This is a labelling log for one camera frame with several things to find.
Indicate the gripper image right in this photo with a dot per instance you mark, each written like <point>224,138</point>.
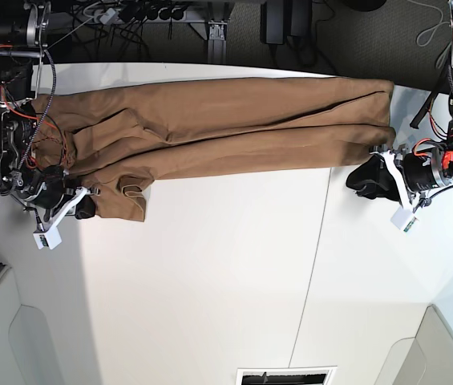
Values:
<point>404,176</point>

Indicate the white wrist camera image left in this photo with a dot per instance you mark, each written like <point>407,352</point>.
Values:
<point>49,238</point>

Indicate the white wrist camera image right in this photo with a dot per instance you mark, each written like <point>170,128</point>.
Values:
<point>403,219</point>

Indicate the aluminium frame post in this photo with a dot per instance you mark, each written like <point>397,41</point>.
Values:
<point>217,33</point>

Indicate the left grey monitor back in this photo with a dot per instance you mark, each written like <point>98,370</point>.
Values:
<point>27,351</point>

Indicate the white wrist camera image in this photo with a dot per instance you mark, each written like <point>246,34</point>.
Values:
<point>49,238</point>
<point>403,219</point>

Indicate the brown t-shirt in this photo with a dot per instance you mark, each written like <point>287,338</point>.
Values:
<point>120,140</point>

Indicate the black power strip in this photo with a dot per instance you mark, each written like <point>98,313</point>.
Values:
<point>151,11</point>

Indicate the black power adapter box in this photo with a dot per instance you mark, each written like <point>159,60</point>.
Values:
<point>282,19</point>

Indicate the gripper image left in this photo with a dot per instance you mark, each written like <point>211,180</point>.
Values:
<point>51,195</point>

